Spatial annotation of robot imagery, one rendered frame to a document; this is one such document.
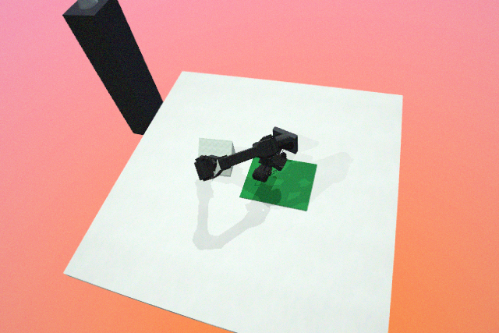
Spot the green circuit board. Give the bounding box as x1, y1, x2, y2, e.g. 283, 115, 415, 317
239, 158, 317, 211

